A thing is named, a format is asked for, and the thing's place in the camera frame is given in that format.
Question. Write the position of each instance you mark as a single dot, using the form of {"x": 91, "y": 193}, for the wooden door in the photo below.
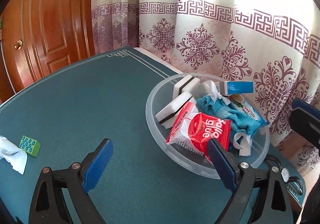
{"x": 55, "y": 33}

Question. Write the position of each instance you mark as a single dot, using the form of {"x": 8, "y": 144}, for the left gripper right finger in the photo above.
{"x": 272, "y": 204}

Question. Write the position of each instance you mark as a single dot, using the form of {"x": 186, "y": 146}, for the white printed plastic bag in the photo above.
{"x": 14, "y": 155}

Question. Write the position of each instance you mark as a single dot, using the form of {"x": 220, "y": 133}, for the red balloon glue packet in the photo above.
{"x": 194, "y": 129}

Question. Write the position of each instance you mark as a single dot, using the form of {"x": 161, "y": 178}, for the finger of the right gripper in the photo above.
{"x": 305, "y": 125}
{"x": 298, "y": 103}

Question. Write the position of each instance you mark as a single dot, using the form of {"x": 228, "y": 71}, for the brass door knob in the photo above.
{"x": 18, "y": 45}

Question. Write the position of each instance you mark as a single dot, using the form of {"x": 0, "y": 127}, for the white sponge block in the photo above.
{"x": 189, "y": 83}
{"x": 167, "y": 116}

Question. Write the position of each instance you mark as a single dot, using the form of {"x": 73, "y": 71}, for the clear plastic bowl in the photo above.
{"x": 158, "y": 98}

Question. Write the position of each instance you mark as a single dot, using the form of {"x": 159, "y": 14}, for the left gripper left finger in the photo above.
{"x": 48, "y": 204}

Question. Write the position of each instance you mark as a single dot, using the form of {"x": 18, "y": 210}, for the purple patterned curtain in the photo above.
{"x": 273, "y": 43}

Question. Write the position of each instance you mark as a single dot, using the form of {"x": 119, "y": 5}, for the green toy brick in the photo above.
{"x": 30, "y": 146}

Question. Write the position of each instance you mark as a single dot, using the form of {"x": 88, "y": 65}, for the blue cloth with ribbon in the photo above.
{"x": 243, "y": 127}

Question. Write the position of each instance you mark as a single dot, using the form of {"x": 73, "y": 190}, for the white blue medicine box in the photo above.
{"x": 228, "y": 88}

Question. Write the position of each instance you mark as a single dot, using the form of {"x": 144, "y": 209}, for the large blue cracker pack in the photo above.
{"x": 238, "y": 102}

